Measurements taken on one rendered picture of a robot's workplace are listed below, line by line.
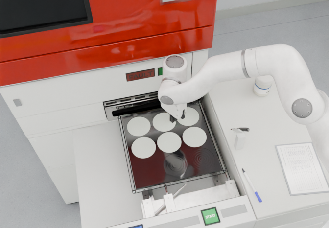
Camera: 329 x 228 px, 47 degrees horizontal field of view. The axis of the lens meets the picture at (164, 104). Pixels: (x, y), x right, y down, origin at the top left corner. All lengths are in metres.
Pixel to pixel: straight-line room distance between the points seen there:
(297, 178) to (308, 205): 0.10
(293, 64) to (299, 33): 2.36
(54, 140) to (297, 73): 1.14
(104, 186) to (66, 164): 0.46
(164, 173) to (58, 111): 0.52
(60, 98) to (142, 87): 0.34
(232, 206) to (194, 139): 0.34
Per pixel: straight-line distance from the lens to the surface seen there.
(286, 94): 1.09
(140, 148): 1.55
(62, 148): 1.87
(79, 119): 1.69
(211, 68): 1.20
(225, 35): 3.33
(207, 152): 1.54
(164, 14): 1.27
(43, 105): 1.60
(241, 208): 1.39
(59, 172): 2.06
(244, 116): 1.58
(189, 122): 1.61
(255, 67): 1.16
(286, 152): 1.51
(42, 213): 2.52
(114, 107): 1.63
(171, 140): 1.56
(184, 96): 1.20
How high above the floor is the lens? 2.22
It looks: 53 degrees down
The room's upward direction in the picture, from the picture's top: 2 degrees counter-clockwise
